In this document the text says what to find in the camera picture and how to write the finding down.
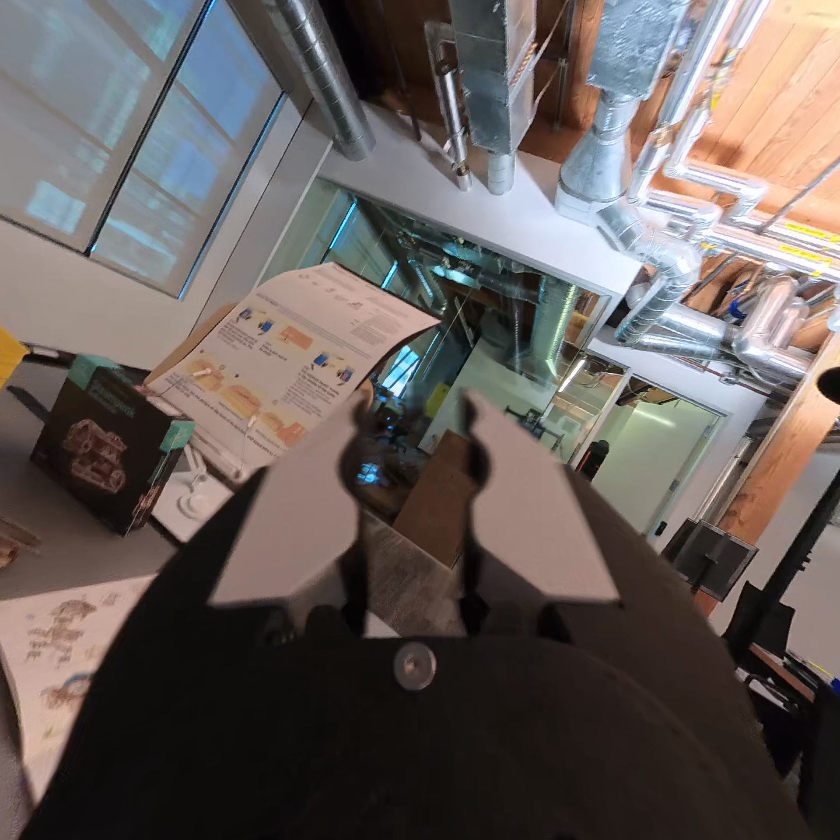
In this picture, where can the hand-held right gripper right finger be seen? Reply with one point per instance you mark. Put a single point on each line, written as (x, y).
(544, 525)

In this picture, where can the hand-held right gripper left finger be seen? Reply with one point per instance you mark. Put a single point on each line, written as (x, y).
(289, 525)

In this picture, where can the nested yellow plastic bins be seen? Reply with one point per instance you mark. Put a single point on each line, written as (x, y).
(12, 358)

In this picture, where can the black model kit box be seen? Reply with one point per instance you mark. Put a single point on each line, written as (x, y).
(85, 433)

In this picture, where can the partly built wooden model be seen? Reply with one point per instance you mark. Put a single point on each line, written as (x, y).
(13, 544)

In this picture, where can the brown cardboard box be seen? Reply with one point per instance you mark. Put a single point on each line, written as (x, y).
(433, 499)

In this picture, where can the printed instruction sheet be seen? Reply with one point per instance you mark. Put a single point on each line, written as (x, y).
(315, 315)

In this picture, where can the printed instruction booklet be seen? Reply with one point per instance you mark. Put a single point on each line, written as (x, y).
(65, 623)

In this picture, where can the black metal pole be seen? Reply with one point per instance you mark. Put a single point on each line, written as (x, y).
(797, 558)

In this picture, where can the black fuzzy microphone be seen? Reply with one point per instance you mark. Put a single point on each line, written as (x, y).
(830, 384)

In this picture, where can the glass window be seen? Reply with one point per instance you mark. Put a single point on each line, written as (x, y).
(98, 98)

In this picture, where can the silver air duct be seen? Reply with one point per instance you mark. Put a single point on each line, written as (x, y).
(604, 157)
(328, 79)

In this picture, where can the rectangular metal duct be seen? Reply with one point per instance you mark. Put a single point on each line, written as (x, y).
(489, 65)

